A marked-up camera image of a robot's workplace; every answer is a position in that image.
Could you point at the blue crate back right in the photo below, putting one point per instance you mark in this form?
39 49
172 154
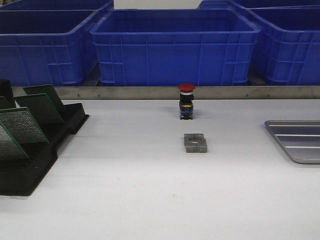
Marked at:
249 4

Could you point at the black slotted board rack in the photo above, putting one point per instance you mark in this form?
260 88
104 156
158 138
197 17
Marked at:
20 177

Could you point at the silver metal tray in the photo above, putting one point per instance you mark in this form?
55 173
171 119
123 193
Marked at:
300 139

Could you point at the blue crate back left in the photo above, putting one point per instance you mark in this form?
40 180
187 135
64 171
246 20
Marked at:
39 5

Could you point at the blue plastic crate centre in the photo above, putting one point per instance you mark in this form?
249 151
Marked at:
150 48

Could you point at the grey metal clamp block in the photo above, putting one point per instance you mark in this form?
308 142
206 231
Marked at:
195 143

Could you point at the red emergency stop button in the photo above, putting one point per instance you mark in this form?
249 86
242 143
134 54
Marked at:
186 108

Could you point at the green perfboard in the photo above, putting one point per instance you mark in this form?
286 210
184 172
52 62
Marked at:
22 125
41 107
10 149
5 104

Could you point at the blue plastic crate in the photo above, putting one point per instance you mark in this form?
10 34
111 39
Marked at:
287 51
39 47
150 48

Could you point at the green perfboard rearmost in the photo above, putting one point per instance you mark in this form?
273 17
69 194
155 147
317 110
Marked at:
51 93

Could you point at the blue plastic crate right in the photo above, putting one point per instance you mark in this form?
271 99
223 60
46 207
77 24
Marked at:
287 51

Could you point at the blue plastic crate left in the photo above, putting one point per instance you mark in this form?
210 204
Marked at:
39 47

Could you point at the green perfboard front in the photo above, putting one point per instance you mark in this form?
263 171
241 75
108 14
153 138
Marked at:
10 149

